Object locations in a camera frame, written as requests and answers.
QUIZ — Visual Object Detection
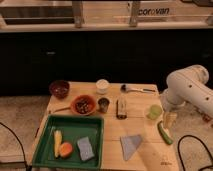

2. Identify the grey blue towel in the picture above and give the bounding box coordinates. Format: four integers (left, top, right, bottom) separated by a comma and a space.
120, 135, 142, 161

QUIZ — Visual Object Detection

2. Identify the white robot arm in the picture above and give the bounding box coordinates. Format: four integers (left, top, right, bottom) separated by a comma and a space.
161, 65, 213, 118

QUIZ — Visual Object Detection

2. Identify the light green cup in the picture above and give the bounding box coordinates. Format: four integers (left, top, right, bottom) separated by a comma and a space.
147, 104, 163, 120

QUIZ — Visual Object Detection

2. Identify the small metal cup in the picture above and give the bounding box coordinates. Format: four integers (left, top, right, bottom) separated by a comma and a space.
98, 97, 110, 113

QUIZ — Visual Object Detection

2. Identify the white cup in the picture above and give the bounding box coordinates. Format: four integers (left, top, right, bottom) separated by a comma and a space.
96, 79, 109, 94

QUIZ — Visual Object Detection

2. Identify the green cucumber toy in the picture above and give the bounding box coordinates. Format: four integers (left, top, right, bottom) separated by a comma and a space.
157, 121, 173, 145

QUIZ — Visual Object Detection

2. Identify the blue grey sponge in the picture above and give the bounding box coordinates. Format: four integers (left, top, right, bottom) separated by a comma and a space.
77, 137, 95, 161

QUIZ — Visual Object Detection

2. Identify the green plastic tray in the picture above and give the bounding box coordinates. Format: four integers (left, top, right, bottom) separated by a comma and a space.
32, 115, 104, 170

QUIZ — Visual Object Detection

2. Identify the orange fruit toy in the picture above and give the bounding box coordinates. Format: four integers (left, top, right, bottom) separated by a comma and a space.
59, 142, 73, 158

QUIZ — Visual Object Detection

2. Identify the yellow corn cob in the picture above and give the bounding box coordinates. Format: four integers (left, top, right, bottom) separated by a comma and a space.
54, 130, 62, 158

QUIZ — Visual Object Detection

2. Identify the dark red bowl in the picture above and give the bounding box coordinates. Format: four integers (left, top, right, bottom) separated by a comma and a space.
49, 80, 70, 99

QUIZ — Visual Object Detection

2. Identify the corovan cardboard box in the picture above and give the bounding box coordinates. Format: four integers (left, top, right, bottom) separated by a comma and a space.
83, 0, 213, 23

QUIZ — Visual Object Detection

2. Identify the black cable right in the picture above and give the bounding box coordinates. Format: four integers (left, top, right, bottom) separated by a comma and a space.
177, 134, 213, 171

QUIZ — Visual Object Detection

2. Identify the black cable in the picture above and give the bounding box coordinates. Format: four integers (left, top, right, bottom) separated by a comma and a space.
0, 121, 33, 171
177, 134, 213, 171

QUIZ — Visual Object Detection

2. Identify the orange bowl with handle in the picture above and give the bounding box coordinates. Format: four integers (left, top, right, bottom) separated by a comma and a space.
53, 94, 96, 116

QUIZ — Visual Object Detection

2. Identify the black cable left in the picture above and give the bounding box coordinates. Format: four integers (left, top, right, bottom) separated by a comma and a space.
0, 121, 33, 171

